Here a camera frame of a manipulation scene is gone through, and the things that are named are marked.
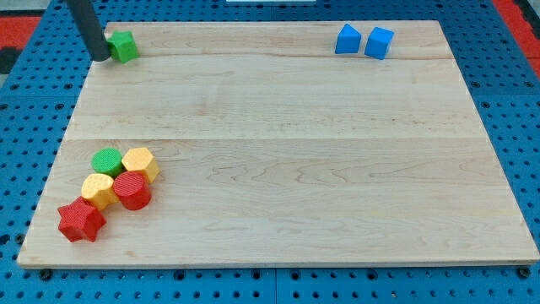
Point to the blue triangle block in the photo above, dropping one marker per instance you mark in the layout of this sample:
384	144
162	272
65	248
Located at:
348	40

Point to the wooden board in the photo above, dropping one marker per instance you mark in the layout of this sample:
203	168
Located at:
276	152

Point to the yellow hexagon block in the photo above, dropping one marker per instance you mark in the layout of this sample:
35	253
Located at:
142	161

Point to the red cylinder block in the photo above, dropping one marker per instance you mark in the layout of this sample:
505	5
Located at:
132	190

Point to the blue cube block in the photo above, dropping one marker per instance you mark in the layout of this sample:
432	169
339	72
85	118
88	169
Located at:
378	43

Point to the green cylinder block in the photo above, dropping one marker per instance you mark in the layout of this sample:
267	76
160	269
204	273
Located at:
107	161

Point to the green star block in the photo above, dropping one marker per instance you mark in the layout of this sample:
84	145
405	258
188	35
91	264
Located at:
122	46

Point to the red star block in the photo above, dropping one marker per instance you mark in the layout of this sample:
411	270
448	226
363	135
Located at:
80	220

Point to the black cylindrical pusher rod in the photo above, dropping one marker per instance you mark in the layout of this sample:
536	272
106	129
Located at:
89	27

